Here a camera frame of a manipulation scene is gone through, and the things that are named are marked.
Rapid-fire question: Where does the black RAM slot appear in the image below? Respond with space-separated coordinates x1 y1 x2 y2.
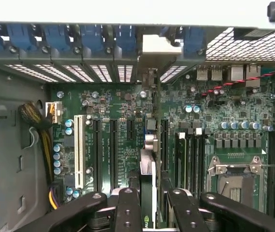
187 128 196 194
195 127 205 195
268 130 275 216

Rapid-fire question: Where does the CPU socket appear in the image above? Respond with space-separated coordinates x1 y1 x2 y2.
206 156 265 213

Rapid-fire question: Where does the long black expansion slot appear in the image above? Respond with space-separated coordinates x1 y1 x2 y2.
160 118 170 179
109 118 119 191
93 118 103 194

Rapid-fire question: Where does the white expansion slot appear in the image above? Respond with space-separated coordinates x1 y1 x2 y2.
73 114 85 189

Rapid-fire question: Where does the short black expansion slot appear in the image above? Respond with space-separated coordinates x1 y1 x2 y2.
127 118 136 143

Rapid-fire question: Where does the green motherboard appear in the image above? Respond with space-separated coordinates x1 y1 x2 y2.
46 64 275 218

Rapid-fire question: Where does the white power connector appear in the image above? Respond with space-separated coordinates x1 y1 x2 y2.
45 101 63 124

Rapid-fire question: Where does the open PC case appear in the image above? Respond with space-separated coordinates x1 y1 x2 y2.
0 20 275 232

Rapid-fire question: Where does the blue slot clip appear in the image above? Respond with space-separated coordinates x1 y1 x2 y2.
182 26 206 59
115 24 137 58
6 23 32 52
42 24 68 53
80 24 104 53

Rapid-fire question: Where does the sleeved power cable bundle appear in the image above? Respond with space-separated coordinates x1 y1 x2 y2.
18 101 62 211

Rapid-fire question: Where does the red black twisted wire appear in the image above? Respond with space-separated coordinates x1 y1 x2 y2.
201 62 275 97

